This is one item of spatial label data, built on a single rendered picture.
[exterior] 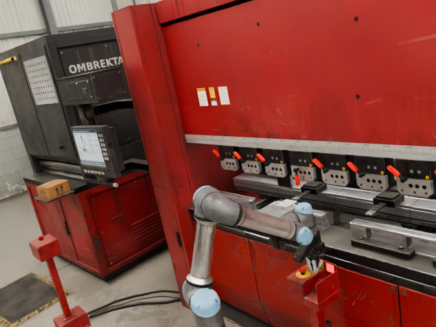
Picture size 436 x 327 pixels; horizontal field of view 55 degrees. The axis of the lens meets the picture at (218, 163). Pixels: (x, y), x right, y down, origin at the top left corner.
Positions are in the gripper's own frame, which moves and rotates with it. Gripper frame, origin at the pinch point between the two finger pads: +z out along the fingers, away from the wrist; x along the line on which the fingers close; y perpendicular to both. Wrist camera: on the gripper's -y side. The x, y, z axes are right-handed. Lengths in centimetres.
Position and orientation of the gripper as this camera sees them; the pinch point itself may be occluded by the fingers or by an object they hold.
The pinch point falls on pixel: (314, 272)
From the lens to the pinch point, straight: 214.1
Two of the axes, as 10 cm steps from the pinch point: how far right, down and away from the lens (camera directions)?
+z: 2.5, 9.2, 3.1
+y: 7.7, -3.9, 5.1
